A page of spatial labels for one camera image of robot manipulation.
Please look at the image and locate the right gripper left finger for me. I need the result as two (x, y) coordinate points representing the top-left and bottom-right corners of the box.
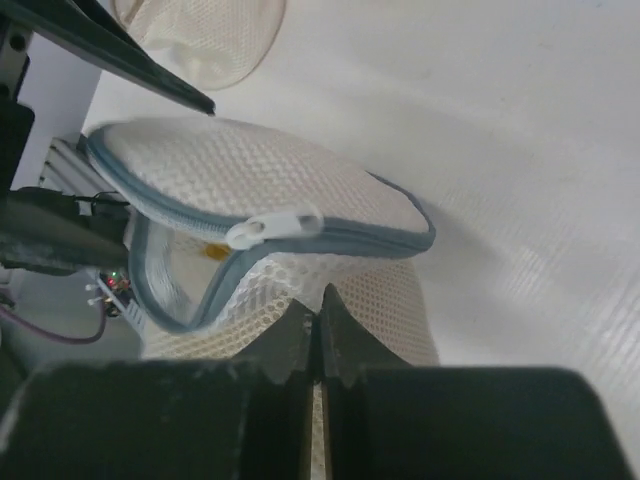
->
(1, 303), (314, 479)

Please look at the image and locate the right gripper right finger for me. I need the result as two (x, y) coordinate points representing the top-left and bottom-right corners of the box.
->
(317, 287), (633, 479)

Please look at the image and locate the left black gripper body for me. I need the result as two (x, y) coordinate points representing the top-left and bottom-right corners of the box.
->
(1, 1), (35, 198)

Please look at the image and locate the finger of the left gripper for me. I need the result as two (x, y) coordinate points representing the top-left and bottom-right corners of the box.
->
(1, 187), (130, 275)
(29, 1), (216, 115)

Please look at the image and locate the white mesh laundry bag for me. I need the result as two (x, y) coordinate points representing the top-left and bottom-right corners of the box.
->
(87, 117), (438, 366)

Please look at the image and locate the small beige mesh bag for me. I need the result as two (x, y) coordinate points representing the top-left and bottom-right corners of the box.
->
(111, 0), (287, 91)

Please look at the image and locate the left controller board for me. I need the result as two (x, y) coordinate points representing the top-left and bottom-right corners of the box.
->
(85, 269), (147, 337)

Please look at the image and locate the aluminium front rail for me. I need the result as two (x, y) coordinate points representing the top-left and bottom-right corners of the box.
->
(38, 138), (124, 201)

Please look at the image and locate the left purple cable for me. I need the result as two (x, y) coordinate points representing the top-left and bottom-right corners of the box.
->
(0, 304), (109, 346)

